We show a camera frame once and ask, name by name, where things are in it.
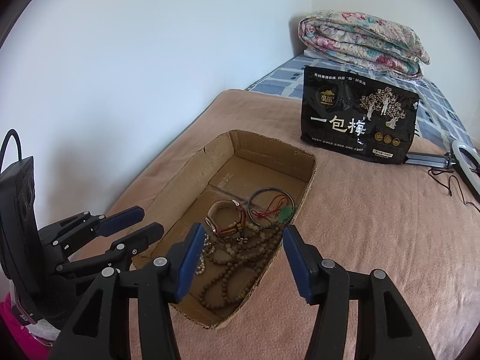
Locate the white gloved left hand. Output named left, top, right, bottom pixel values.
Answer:
left=26, top=319, right=60, bottom=347

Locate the open cardboard box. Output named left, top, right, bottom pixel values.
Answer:
left=133, top=130, right=316, bottom=328

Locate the black snack bag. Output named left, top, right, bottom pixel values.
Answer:
left=301, top=67, right=419, bottom=164

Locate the white ring light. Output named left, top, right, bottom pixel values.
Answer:
left=403, top=139, right=480, bottom=202

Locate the blue checkered bed sheet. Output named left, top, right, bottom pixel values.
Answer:
left=245, top=53, right=474, bottom=147

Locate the folded floral quilt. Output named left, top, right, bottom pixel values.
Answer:
left=298, top=10, right=431, bottom=80

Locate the red strap wristwatch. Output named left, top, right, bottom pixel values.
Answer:
left=204, top=199, right=247, bottom=239

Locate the pink brown blanket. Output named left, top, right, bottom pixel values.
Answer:
left=112, top=89, right=479, bottom=359

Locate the pale jade bead bracelet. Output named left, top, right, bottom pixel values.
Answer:
left=243, top=222, right=269, bottom=241

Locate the blue bangle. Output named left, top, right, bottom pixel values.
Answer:
left=246, top=187, right=296, bottom=226

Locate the black ring light cable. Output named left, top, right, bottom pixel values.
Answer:
left=427, top=168, right=480, bottom=212

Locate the pink sleeve forearm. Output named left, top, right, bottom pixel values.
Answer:
left=1, top=294, right=50, bottom=359

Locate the brown wooden bead necklace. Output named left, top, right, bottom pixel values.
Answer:
left=197, top=221, right=284, bottom=311

